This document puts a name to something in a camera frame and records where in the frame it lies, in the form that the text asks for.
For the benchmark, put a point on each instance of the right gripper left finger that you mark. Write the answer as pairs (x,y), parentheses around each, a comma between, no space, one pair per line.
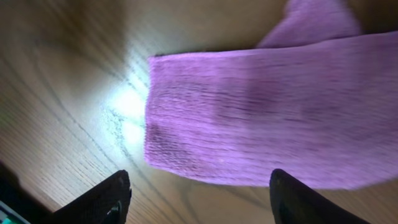
(107,202)

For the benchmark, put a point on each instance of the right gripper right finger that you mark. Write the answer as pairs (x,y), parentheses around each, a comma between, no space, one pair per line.
(293,202)

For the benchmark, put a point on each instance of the purple cloth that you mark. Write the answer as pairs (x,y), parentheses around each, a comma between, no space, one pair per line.
(316,98)

